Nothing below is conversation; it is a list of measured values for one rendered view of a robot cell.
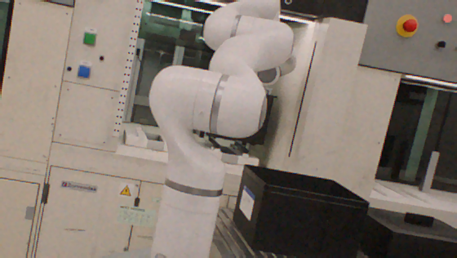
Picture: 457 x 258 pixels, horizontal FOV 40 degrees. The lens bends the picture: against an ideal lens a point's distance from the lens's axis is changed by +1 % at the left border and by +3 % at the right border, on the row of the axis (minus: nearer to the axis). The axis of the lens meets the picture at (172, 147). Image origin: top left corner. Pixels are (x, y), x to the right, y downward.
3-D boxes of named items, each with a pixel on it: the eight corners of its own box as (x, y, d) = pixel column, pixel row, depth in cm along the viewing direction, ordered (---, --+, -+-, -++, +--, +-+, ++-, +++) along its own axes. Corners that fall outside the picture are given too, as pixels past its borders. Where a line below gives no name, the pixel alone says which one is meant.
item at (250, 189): (231, 219, 182) (242, 163, 180) (320, 234, 185) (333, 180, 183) (250, 250, 155) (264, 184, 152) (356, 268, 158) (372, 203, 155)
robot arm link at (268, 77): (266, 53, 203) (241, 64, 203) (277, 54, 190) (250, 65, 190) (274, 77, 205) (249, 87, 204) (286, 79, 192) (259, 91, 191)
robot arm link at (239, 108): (175, 136, 121) (255, 154, 117) (180, 82, 115) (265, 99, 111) (231, 49, 162) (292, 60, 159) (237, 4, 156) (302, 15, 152)
